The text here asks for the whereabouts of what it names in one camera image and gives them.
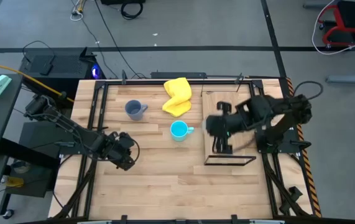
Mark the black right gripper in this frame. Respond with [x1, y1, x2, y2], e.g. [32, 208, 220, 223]
[206, 101, 254, 155]

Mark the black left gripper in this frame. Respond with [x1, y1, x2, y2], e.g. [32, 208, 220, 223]
[105, 132, 136, 171]

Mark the teal mug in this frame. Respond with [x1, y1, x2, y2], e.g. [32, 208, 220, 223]
[170, 120, 195, 142]

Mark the grey-blue mug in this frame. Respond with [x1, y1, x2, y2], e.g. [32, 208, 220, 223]
[124, 99, 149, 121]

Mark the yellow cloth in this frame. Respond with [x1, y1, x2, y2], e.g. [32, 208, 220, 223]
[162, 77, 193, 118]

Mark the black cart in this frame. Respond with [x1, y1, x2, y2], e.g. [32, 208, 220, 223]
[0, 121, 62, 215]

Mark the yellow black hazard tape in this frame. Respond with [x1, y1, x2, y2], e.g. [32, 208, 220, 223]
[285, 77, 323, 218]

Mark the small yellow object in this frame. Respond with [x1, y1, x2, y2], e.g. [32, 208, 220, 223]
[4, 176, 25, 188]

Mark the black computer tower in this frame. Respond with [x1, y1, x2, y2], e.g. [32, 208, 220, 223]
[19, 46, 106, 94]

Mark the small black box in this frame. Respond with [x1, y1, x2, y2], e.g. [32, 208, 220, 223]
[39, 63, 54, 76]

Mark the grey metal base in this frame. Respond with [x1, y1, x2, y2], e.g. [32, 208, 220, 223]
[325, 67, 355, 85]

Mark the red rolling stool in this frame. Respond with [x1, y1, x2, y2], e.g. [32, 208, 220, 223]
[316, 0, 355, 49]

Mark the black table frame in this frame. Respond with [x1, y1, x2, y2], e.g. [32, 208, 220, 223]
[52, 77, 315, 220]

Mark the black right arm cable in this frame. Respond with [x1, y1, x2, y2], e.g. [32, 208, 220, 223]
[292, 80, 324, 101]

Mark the long black floor cable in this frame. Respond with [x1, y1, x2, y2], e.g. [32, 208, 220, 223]
[93, 0, 147, 79]

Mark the white floor cable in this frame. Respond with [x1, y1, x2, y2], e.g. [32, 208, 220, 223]
[311, 0, 355, 56]

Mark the coiled black cable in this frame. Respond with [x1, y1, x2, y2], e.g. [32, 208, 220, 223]
[120, 1, 144, 20]

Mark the white and yellow cable bundle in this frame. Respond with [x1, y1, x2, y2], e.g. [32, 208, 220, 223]
[70, 0, 87, 22]

